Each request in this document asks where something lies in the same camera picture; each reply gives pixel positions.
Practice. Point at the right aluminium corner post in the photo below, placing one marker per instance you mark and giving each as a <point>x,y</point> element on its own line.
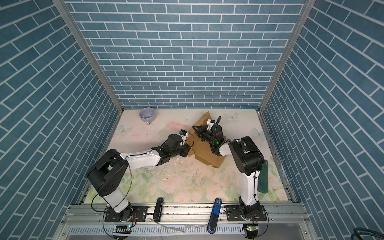
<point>303,16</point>

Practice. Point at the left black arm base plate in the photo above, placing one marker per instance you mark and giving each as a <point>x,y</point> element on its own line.
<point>131,214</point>

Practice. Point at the dark green phone case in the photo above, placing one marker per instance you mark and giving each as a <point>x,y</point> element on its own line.
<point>263,178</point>

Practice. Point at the aluminium front rail frame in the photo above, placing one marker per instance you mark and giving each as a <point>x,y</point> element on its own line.
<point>286,221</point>

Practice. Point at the brown cardboard paper box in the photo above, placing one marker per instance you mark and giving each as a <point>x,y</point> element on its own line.
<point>201,150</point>

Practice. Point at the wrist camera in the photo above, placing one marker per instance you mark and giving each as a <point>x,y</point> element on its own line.
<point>183,134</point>
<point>210,124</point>

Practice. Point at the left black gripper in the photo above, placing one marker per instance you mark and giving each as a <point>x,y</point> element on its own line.
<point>186,149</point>

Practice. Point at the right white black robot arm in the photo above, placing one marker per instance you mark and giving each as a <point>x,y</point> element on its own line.
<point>248,159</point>

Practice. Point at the aluminium corner post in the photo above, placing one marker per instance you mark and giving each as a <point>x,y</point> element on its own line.
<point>76,32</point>
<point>303,16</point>

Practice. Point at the black marker pen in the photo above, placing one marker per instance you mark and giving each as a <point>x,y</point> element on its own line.
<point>158,210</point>

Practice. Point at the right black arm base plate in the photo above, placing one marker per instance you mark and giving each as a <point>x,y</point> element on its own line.
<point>236,213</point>

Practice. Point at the blue black stapler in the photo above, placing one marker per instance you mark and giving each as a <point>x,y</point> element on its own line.
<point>214,217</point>

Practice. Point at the lavender ceramic cup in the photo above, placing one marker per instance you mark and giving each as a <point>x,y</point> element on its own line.
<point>147,115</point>

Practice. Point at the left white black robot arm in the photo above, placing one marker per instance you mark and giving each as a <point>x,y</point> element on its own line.
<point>106,174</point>

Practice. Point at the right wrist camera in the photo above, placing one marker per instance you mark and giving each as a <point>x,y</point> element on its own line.
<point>210,124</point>

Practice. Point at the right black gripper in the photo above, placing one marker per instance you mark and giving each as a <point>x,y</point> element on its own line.
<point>203,129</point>

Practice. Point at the left aluminium corner post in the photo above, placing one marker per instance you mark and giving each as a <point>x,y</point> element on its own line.
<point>76,32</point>

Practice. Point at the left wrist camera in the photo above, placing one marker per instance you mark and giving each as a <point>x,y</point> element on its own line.
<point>183,134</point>

